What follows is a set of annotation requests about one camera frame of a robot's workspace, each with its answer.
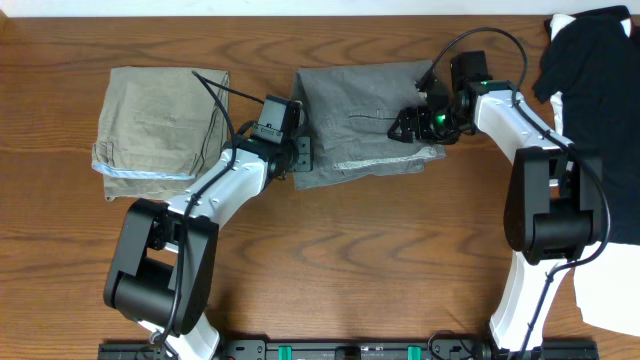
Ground grey shorts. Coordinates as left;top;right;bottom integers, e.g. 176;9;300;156
292;60;446;190

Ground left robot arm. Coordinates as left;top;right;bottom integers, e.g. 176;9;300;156
98;136;313;359

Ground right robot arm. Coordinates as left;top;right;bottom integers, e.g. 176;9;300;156
387;76;610;359

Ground folded khaki shorts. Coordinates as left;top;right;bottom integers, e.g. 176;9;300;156
92;67;230;201

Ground black garment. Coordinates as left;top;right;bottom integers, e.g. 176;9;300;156
534;6;639;245

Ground white garment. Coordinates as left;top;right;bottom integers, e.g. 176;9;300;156
548;13;640;337

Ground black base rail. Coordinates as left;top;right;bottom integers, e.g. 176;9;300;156
97;337;600;360

